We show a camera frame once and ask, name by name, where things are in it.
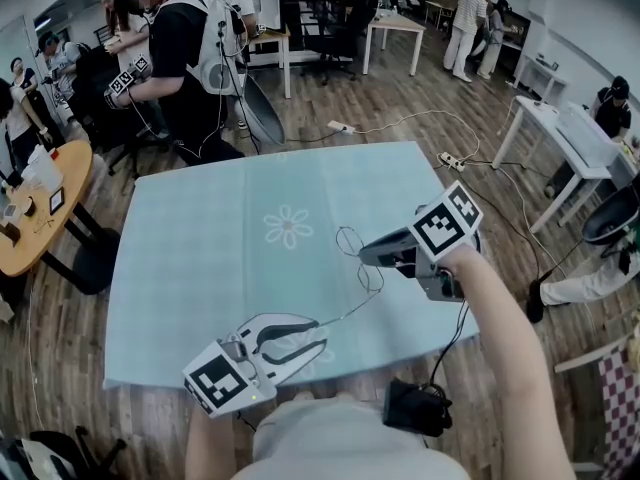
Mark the round wooden table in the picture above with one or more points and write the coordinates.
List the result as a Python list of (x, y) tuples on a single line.
[(77, 170)]

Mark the small black framed tablet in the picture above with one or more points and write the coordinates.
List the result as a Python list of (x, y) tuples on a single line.
[(57, 201)]

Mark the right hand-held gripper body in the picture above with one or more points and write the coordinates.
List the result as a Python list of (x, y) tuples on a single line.
[(440, 228)]

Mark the white power strip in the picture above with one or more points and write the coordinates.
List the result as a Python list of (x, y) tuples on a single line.
[(341, 127), (451, 161)]

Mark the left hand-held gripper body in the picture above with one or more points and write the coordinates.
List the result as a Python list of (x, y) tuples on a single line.
[(220, 383)]

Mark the person's left forearm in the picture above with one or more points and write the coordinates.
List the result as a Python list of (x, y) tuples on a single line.
[(210, 448)]

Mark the small white box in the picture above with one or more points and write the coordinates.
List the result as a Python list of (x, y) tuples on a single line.
[(11, 213)]

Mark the yellow soft item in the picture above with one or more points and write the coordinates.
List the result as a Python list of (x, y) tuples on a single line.
[(634, 348)]

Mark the black waist pouch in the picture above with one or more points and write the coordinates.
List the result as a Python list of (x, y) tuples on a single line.
[(415, 408)]

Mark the white table wooden top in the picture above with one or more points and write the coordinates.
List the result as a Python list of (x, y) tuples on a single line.
[(395, 20)]

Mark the red white checkered cloth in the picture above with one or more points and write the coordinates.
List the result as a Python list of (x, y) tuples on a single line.
[(622, 408)]

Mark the brown box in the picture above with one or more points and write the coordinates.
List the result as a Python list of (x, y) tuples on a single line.
[(10, 233)]

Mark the grey dome-shaped shell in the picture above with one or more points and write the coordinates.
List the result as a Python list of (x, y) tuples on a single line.
[(262, 113), (612, 213)]

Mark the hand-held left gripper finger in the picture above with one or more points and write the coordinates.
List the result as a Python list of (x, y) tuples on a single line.
[(280, 320), (305, 358)]

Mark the person's light grey shirt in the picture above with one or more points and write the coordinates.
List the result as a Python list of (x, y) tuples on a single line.
[(340, 443)]

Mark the white desk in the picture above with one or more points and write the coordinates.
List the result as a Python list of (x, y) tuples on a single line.
[(545, 123), (545, 68), (625, 168)]

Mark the brown cup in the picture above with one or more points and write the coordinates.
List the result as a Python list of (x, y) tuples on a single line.
[(28, 207)]

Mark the person's right forearm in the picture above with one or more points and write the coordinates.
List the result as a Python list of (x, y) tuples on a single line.
[(500, 343)]

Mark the black office chair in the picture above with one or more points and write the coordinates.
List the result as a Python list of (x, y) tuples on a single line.
[(345, 38)]

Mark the light blue floral tablecloth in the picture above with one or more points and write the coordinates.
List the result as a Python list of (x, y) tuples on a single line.
[(200, 243)]

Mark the white table yellow top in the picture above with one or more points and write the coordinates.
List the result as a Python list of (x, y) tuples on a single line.
[(270, 38)]

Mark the clear plastic bin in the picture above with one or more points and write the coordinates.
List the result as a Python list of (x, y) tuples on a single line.
[(587, 135)]

